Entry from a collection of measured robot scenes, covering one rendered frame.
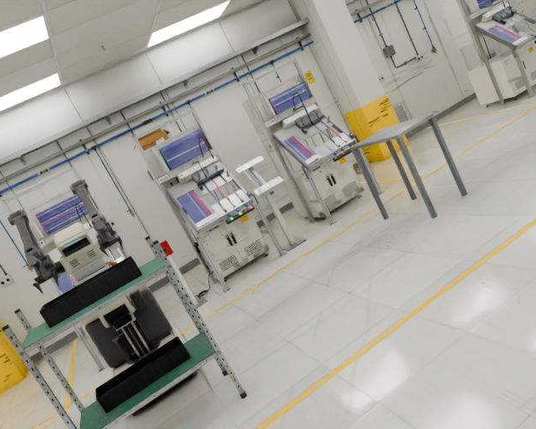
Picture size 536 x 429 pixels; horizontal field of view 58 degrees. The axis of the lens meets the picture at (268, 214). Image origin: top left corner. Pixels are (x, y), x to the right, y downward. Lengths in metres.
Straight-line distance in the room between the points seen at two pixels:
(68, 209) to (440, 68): 6.66
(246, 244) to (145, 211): 1.94
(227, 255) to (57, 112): 3.06
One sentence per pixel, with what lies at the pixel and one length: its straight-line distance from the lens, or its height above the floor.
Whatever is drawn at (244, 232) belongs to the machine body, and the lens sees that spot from 5.50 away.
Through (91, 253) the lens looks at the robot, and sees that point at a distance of 3.51.
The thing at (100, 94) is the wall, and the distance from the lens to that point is 7.06.
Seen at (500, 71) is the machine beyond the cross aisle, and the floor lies 0.46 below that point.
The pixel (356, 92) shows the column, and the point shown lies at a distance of 7.60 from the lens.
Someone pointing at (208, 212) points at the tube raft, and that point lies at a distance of 5.15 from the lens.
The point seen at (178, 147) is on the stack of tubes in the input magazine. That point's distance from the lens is 5.50.
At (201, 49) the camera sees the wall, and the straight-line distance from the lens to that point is 7.41.
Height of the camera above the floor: 1.43
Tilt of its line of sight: 10 degrees down
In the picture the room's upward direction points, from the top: 27 degrees counter-clockwise
